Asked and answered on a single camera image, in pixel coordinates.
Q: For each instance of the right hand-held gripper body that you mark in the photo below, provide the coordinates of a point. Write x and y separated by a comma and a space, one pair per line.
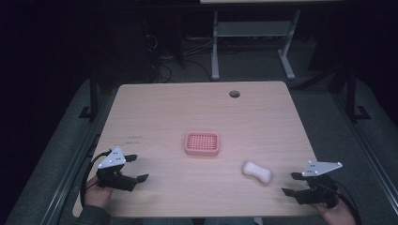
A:
319, 187

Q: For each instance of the person's left hand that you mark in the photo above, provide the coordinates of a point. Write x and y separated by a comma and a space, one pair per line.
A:
97, 194

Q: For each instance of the black metal stand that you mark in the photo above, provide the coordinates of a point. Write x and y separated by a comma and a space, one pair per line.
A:
352, 93
93, 93

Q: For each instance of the pink soap dish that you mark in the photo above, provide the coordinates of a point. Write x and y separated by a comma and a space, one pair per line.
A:
202, 143

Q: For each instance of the metal floor rail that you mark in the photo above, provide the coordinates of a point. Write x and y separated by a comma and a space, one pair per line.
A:
369, 146
67, 175

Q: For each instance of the white metal desk frame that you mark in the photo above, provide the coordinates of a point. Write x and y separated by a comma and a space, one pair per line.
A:
250, 28

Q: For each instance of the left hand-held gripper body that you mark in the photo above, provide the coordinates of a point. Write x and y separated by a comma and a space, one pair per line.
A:
114, 178

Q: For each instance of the person's right hand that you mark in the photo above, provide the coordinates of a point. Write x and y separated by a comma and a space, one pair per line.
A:
334, 215

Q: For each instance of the white soap bar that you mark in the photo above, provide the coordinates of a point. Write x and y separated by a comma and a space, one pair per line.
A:
257, 172

